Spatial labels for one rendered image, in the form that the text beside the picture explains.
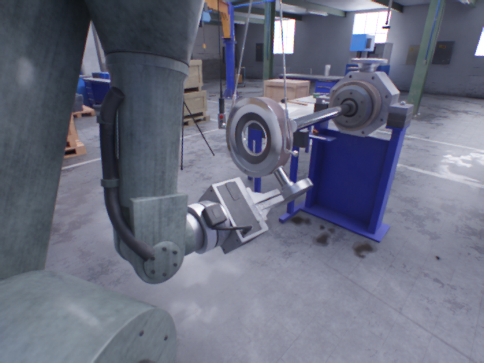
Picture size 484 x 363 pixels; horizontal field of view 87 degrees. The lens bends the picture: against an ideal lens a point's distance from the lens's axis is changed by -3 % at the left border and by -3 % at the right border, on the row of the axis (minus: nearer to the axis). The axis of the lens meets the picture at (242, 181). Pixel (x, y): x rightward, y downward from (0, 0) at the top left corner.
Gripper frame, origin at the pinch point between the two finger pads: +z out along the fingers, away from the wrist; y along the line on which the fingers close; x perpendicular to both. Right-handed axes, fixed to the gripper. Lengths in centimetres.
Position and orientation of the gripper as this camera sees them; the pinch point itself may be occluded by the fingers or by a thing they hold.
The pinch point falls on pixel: (272, 198)
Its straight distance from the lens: 110.3
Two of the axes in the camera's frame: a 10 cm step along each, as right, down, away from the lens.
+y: -4.7, -8.4, 2.5
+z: 7.4, -2.2, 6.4
